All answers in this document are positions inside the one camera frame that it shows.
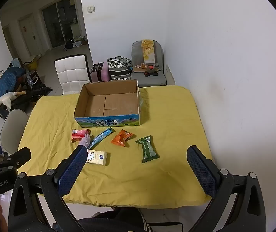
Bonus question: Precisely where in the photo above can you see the pink suitcase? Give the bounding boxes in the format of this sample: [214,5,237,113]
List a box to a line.
[90,62,112,83]

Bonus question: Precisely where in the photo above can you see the cream tissue pack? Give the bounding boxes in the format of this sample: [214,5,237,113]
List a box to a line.
[86,149,111,166]

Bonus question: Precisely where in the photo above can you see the green snack packet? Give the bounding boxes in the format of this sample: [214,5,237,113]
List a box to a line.
[135,135,160,164]

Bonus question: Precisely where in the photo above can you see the orange snack packet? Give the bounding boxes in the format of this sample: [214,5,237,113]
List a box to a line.
[111,130,134,147]

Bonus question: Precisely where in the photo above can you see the white padded chair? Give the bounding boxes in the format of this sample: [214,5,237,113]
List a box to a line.
[54,54,92,95]

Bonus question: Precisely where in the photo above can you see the black and white patterned bag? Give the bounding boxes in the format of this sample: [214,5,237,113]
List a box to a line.
[107,56,133,81]

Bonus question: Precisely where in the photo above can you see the yellow tablecloth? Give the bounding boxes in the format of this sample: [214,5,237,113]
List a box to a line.
[18,86,213,209]

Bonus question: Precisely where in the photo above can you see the blue striped cloth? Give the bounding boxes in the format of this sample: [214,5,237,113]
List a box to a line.
[0,66,26,104]

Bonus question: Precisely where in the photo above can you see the pink sock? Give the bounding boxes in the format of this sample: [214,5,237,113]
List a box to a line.
[80,133,92,148]

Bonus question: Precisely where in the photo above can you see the person's dark pants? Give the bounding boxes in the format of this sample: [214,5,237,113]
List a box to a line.
[77,209,184,232]

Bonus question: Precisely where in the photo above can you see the white goose plush toy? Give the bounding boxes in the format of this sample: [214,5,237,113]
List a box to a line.
[0,91,27,112]

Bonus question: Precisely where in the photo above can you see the yellow snack bag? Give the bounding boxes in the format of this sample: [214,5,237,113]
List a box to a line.
[141,39,156,65]

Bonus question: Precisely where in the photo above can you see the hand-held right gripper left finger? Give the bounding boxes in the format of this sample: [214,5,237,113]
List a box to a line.
[8,146,88,232]

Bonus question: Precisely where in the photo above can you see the cardboard box with blue print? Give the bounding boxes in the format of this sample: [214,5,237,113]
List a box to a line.
[74,79,141,128]

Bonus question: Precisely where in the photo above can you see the blue stick packet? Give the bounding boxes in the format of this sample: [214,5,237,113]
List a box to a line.
[88,128,116,150]

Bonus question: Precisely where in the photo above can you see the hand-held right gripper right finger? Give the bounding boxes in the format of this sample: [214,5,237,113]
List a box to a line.
[187,145,266,232]

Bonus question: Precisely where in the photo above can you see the flat cardboard piece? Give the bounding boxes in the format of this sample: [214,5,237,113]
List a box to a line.
[133,65,160,72]

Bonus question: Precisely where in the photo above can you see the black stroller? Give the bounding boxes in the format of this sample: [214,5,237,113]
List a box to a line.
[0,72,53,119]

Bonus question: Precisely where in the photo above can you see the cardboard boxes on floor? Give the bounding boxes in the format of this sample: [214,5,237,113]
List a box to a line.
[72,37,89,47]

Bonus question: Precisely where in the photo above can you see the grey cushioned chair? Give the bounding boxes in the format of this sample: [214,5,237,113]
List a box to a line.
[131,40,167,87]

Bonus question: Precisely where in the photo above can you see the wooden door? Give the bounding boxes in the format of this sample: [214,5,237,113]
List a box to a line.
[18,13,43,57]

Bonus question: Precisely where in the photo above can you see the sliding glass door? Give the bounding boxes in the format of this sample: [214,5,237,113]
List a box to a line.
[39,0,84,49]

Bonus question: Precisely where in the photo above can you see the beige round-backed chair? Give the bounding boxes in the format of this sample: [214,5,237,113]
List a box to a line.
[0,109,30,155]

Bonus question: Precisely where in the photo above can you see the person's left forearm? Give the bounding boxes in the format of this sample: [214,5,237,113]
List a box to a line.
[0,197,9,232]

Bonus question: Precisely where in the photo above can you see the white board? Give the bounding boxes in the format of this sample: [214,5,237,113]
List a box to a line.
[164,64,176,86]

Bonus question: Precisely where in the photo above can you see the red snack packet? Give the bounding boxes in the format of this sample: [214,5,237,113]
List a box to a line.
[71,129,91,145]

